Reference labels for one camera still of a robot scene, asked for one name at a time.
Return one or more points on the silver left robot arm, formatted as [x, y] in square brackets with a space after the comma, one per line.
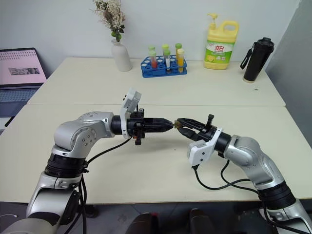
[80, 136]

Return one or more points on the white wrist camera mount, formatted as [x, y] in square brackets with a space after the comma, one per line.
[130, 101]
[201, 151]

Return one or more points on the dried flower bunch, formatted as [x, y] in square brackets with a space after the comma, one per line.
[111, 14]

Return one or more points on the blue test tube rack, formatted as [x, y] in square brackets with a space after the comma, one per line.
[161, 72]

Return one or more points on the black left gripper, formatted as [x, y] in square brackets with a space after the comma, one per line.
[139, 128]

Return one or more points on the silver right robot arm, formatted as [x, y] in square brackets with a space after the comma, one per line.
[253, 158]

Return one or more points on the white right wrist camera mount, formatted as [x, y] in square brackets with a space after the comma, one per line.
[201, 151]

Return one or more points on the green-capped test tube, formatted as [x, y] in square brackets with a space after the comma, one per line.
[178, 46]
[165, 47]
[151, 48]

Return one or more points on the white ceramic vase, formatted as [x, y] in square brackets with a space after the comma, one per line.
[122, 57]

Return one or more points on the green-capped tube red liquid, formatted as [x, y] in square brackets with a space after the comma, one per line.
[153, 61]

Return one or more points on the yellow-capped tube orange liquid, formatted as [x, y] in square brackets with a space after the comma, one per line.
[180, 61]

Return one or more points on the yellow detergent pump bottle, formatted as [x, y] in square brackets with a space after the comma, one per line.
[219, 46]

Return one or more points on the open laptop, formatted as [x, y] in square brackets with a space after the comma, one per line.
[18, 73]

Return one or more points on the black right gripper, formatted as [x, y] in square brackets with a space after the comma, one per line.
[204, 134]

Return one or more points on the brass padlock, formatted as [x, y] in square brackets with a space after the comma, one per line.
[178, 124]

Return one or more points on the green-capped tube white label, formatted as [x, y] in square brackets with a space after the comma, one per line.
[167, 62]

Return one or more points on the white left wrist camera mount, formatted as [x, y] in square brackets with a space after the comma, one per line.
[130, 101]

